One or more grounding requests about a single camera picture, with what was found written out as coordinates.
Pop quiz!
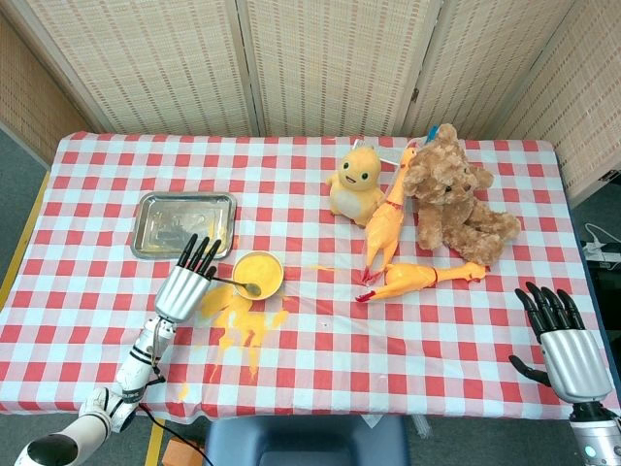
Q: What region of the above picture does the white power strip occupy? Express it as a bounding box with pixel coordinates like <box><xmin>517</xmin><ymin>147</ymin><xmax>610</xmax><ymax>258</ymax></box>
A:
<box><xmin>581</xmin><ymin>222</ymin><xmax>621</xmax><ymax>258</ymax></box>

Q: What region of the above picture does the red white checkered tablecloth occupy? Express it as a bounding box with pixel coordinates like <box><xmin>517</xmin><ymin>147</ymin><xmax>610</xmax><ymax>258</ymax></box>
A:
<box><xmin>0</xmin><ymin>130</ymin><xmax>621</xmax><ymax>421</ymax></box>

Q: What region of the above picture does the brown teddy bear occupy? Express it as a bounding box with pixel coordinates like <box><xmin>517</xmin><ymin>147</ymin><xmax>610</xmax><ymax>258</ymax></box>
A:
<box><xmin>402</xmin><ymin>122</ymin><xmax>523</xmax><ymax>267</ymax></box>

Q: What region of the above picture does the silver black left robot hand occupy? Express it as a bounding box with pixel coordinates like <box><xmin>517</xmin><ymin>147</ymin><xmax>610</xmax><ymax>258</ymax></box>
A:
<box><xmin>153</xmin><ymin>233</ymin><xmax>222</xmax><ymax>323</ymax></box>

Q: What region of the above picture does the woven folding screen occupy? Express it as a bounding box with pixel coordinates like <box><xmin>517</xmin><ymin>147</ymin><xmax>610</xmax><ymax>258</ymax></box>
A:
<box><xmin>0</xmin><ymin>0</ymin><xmax>621</xmax><ymax>205</ymax></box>

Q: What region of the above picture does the orange box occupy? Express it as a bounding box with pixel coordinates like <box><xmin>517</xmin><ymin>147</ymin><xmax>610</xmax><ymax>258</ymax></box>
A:
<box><xmin>162</xmin><ymin>435</ymin><xmax>208</xmax><ymax>466</ymax></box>

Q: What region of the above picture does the yellow plush monster toy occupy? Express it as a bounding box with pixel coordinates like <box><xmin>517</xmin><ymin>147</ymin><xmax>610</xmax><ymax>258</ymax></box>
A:
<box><xmin>325</xmin><ymin>145</ymin><xmax>385</xmax><ymax>228</ymax></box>

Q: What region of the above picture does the dark metal spoon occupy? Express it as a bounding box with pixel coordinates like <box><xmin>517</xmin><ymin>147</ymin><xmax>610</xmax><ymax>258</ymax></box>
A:
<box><xmin>211</xmin><ymin>276</ymin><xmax>263</xmax><ymax>297</ymax></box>

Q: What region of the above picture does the rectangular metal tray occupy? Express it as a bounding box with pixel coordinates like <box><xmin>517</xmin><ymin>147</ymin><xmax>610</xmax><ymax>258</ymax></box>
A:
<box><xmin>129</xmin><ymin>191</ymin><xmax>239</xmax><ymax>261</ymax></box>

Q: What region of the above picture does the black equipment case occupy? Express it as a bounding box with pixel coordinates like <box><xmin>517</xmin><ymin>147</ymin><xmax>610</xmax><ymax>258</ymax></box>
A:
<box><xmin>586</xmin><ymin>259</ymin><xmax>621</xmax><ymax>316</ymax></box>

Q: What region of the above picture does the yellow rubber chicken toy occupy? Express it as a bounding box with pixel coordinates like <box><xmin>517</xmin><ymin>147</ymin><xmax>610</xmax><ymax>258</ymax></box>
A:
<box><xmin>355</xmin><ymin>261</ymin><xmax>487</xmax><ymax>305</ymax></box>
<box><xmin>360</xmin><ymin>148</ymin><xmax>419</xmax><ymax>285</ymax></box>

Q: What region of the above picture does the clear plastic bag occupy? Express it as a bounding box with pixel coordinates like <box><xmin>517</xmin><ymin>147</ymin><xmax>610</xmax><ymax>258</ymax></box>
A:
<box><xmin>351</xmin><ymin>137</ymin><xmax>404</xmax><ymax>169</ymax></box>

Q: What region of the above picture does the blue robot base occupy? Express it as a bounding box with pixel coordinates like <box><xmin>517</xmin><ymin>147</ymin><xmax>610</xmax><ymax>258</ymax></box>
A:
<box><xmin>203</xmin><ymin>415</ymin><xmax>411</xmax><ymax>466</ymax></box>

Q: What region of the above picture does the yellow powder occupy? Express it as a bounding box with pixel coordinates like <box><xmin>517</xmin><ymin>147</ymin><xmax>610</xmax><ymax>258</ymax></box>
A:
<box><xmin>177</xmin><ymin>264</ymin><xmax>336</xmax><ymax>404</ymax></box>

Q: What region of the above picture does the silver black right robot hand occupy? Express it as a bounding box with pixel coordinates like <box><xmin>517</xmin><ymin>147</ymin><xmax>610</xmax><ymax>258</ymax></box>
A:
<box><xmin>507</xmin><ymin>281</ymin><xmax>613</xmax><ymax>403</ymax></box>

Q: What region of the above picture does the cream round bowl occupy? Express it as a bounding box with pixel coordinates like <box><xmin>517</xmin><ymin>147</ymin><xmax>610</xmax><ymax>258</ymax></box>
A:
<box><xmin>231</xmin><ymin>250</ymin><xmax>285</xmax><ymax>301</ymax></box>

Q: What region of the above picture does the black cable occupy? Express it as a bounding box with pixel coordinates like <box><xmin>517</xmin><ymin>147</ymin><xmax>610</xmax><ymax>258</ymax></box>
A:
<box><xmin>138</xmin><ymin>378</ymin><xmax>214</xmax><ymax>466</ymax></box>

